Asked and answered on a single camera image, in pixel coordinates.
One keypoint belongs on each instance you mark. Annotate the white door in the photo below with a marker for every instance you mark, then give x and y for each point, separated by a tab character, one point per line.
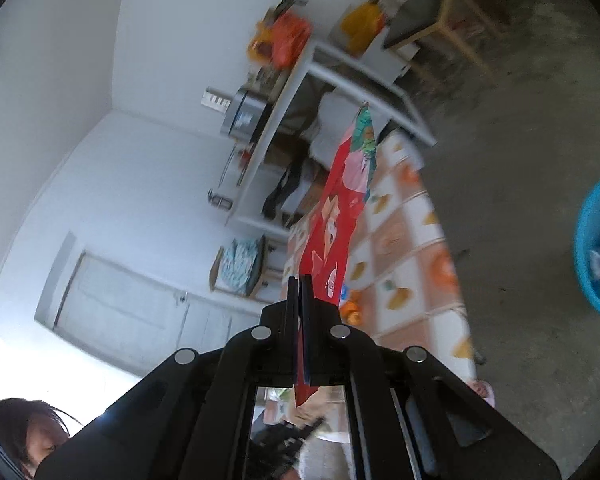
130	310

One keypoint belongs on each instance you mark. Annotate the blue plastic basket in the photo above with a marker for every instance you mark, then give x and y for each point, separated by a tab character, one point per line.
587	220

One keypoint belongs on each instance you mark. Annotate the white wall socket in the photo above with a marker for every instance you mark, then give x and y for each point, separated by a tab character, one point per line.
215	98

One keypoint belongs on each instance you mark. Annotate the yellow plastic bag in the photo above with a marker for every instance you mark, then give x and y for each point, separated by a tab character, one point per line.
362	25

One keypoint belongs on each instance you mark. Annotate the wooden chair with dark seat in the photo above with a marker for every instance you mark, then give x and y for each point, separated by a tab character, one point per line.
420	10

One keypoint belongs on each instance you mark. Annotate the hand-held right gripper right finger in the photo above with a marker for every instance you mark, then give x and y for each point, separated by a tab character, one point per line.
322	320

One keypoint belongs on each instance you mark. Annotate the wooden chair with floral cushion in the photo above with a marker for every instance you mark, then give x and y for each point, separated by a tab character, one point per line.
267	270

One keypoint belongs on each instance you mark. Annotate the orange plastic bag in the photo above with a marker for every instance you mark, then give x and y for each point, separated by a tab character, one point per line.
285	35

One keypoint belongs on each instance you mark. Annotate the floral cushion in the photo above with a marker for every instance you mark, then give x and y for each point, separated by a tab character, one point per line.
239	265

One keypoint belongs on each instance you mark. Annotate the pink slipper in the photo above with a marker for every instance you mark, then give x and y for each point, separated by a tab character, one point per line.
482	392

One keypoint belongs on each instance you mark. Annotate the steel cooking pot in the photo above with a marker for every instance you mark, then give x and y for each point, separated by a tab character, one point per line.
247	115

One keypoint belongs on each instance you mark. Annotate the white sack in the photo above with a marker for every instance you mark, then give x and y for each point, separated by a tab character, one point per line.
337	125

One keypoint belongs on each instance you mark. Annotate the red snack bag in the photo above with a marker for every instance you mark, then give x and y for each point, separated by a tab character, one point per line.
340	200

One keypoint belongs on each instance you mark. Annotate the black cloth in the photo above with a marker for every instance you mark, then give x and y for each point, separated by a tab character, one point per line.
287	185

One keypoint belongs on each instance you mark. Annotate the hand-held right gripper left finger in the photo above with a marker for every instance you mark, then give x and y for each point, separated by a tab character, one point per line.
280	320

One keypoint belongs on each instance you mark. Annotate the white side table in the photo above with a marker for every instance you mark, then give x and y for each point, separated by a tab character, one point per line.
300	80

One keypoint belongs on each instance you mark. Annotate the person's head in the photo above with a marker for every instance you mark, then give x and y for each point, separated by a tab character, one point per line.
25	430

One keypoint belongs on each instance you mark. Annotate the patterned tablecloth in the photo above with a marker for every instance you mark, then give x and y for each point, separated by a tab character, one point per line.
405	240

